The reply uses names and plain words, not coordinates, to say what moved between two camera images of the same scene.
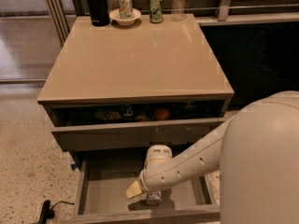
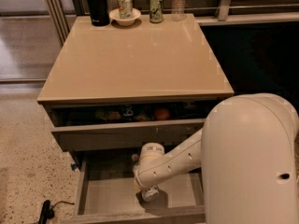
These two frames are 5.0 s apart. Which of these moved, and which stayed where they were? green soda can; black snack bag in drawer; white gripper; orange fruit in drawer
Moved: white gripper
Stayed: black snack bag in drawer; orange fruit in drawer; green soda can
